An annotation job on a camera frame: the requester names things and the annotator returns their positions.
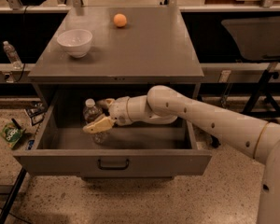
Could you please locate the orange ball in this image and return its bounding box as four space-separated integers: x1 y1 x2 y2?
113 14 127 28

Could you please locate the black table stand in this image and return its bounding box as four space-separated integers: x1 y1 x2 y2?
242 62 280 118

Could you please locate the black drawer handle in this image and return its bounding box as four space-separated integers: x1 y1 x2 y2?
97 159 130 171

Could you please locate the clear plastic water bottle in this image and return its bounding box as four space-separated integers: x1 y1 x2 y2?
83 99 107 145

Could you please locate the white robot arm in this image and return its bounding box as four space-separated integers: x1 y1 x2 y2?
83 85 280 224

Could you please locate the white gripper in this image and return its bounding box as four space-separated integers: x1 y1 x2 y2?
83 96 130 134

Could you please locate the background water bottle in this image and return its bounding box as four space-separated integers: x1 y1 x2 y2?
3 41 23 70

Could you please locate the black floor pole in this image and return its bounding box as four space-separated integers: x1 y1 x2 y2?
0 168 26 224

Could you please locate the dark snack packet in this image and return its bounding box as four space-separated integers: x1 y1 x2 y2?
25 102 46 126

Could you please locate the grey metal cabinet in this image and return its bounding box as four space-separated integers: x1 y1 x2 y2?
29 6 203 104

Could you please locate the green snack bag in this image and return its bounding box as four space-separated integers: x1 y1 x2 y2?
0 123 25 148

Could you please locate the white ceramic bowl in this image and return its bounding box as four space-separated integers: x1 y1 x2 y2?
57 29 93 58

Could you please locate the grey open top drawer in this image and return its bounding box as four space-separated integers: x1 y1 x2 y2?
13 90 212 178

